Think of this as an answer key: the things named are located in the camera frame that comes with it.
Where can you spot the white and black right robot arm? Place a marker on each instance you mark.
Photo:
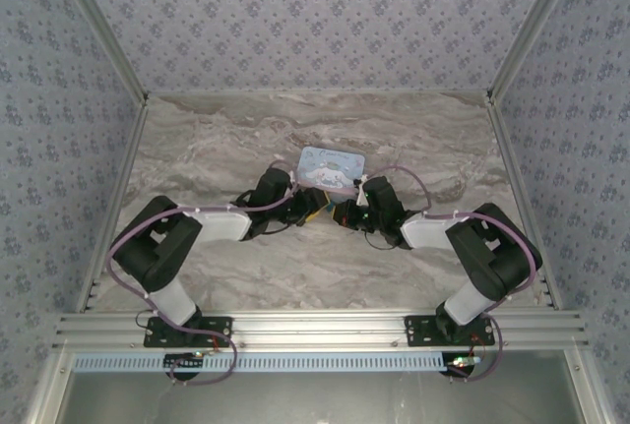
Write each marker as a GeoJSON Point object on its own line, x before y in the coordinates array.
{"type": "Point", "coordinates": [428, 232]}

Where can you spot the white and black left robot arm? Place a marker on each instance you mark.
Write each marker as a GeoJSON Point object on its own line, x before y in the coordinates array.
{"type": "Point", "coordinates": [221, 227]}

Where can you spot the blue cartoon tin box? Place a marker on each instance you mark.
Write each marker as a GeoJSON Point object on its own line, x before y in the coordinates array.
{"type": "Point", "coordinates": [330, 168]}

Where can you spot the small circuit board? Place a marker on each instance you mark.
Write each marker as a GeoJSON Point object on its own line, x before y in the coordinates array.
{"type": "Point", "coordinates": [184, 360]}
{"type": "Point", "coordinates": [462, 362]}

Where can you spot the aluminium mounting rail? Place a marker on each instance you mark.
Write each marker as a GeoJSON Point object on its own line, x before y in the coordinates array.
{"type": "Point", "coordinates": [315, 328]}

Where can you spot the aluminium table side rail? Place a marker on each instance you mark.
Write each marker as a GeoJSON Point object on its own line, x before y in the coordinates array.
{"type": "Point", "coordinates": [123, 188]}
{"type": "Point", "coordinates": [512, 173]}

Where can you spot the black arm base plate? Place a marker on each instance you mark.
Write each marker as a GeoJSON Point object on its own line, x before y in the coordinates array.
{"type": "Point", "coordinates": [421, 330]}
{"type": "Point", "coordinates": [211, 330]}

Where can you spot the aluminium corner post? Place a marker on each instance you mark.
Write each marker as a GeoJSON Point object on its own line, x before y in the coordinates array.
{"type": "Point", "coordinates": [106, 33]}
{"type": "Point", "coordinates": [531, 33]}

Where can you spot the aluminium lower frame bar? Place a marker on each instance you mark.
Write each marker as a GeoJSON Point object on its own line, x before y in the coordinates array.
{"type": "Point", "coordinates": [46, 389]}
{"type": "Point", "coordinates": [590, 389]}

